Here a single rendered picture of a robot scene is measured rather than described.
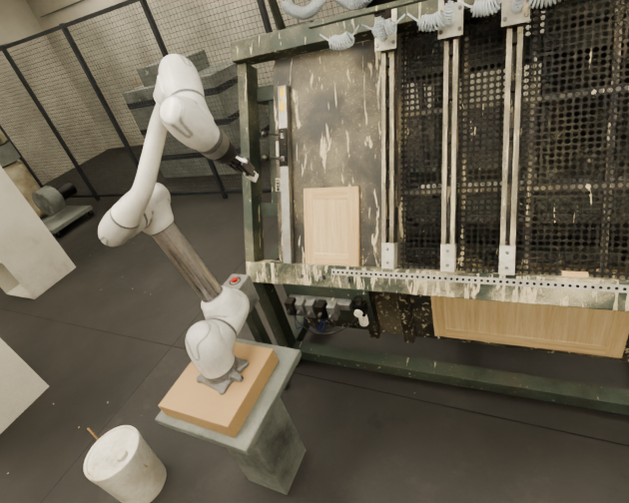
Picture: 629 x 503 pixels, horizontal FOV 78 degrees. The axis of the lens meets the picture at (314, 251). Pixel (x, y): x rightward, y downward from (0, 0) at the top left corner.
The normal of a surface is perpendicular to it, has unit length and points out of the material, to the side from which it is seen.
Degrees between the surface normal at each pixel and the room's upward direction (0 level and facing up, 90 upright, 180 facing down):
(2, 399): 90
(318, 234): 60
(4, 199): 90
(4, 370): 90
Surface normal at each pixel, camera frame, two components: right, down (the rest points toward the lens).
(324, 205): -0.44, 0.11
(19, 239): 0.89, 0.04
